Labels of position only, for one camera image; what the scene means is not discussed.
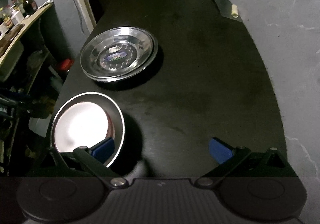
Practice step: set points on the large steel bowl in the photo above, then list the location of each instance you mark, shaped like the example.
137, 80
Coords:
110, 106

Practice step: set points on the steel plate with sticker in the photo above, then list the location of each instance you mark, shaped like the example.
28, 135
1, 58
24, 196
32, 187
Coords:
118, 54

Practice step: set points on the white bowl red rim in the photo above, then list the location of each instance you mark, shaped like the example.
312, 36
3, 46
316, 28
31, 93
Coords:
82, 124

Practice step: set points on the wooden shelf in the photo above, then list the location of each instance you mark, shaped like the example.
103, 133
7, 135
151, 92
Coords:
11, 47

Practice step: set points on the small cream cylinder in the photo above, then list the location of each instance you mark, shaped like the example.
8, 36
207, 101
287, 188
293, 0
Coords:
234, 11

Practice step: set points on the dark glass bottle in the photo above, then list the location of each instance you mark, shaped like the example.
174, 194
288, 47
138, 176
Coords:
29, 6

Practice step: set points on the white bottle on shelf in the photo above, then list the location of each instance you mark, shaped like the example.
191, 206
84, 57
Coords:
17, 17

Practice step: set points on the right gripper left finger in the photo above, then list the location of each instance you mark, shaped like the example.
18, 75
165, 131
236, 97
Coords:
84, 167

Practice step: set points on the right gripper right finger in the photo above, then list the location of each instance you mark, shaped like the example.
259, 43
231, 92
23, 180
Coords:
241, 161

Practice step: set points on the black mat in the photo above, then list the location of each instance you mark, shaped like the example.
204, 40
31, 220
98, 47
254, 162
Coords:
207, 80

